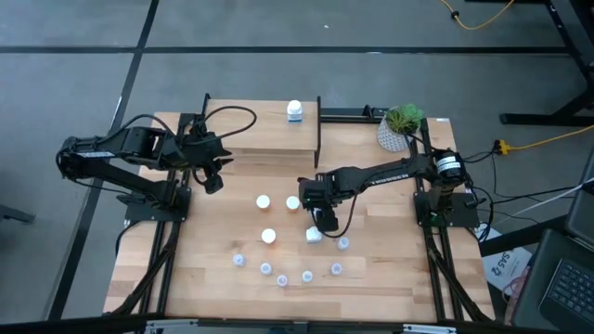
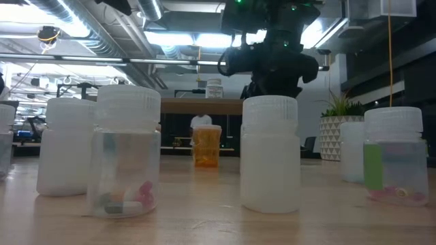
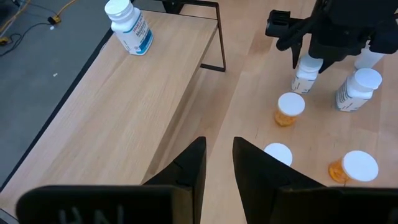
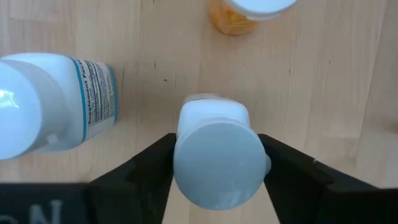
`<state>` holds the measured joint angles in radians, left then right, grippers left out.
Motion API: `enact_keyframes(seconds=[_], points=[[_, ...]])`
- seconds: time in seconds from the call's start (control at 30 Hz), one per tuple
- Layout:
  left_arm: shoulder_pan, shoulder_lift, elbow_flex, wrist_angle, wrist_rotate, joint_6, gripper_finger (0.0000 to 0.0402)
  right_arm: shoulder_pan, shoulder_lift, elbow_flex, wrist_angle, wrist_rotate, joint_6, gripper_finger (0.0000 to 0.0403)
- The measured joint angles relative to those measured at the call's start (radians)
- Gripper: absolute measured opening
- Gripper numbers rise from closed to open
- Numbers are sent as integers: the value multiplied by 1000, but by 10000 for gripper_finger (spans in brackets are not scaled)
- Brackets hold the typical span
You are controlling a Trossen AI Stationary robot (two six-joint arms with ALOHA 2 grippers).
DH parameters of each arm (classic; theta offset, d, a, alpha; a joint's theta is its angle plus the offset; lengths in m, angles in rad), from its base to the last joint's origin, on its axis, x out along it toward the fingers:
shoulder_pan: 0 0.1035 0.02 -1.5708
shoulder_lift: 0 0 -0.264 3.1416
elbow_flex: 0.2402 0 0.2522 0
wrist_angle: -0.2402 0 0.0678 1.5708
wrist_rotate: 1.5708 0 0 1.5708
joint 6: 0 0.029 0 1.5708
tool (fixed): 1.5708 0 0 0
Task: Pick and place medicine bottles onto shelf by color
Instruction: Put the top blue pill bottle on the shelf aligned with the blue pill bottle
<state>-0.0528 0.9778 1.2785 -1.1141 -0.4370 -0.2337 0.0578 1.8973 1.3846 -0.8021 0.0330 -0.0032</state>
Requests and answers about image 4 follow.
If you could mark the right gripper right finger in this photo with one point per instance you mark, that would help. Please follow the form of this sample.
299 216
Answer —
326 202

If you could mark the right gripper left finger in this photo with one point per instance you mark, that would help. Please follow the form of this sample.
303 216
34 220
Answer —
93 202

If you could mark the white bottle blue label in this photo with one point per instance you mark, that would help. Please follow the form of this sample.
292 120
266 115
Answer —
46 102
217 165

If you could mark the orange pill bottle white cap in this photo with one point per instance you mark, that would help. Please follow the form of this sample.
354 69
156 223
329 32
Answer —
230 21

